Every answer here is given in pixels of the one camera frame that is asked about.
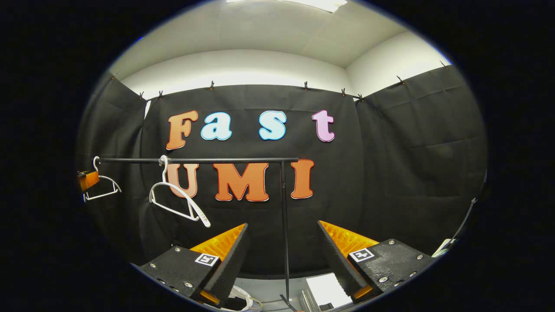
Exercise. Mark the row of black backdrop clips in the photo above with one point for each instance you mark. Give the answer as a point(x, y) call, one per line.
point(211, 85)

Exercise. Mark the black slim stand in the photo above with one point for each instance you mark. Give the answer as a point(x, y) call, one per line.
point(466, 216)

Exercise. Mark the white cabinet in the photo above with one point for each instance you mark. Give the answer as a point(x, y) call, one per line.
point(325, 288)

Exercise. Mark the white clothes hanger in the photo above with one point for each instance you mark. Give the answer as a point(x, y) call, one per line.
point(108, 179)
point(197, 212)

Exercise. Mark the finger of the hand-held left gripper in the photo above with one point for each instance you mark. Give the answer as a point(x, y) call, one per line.
point(88, 180)

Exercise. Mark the ceiling light panel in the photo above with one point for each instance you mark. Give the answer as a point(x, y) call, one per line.
point(316, 4)

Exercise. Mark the black clothes rack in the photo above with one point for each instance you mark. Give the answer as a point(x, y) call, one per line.
point(285, 216)

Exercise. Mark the black backdrop cloth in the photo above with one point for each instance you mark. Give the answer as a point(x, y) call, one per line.
point(390, 173)

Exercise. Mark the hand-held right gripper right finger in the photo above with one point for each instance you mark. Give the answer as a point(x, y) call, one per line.
point(338, 264)

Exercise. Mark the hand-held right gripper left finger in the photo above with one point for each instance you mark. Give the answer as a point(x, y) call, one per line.
point(230, 264)

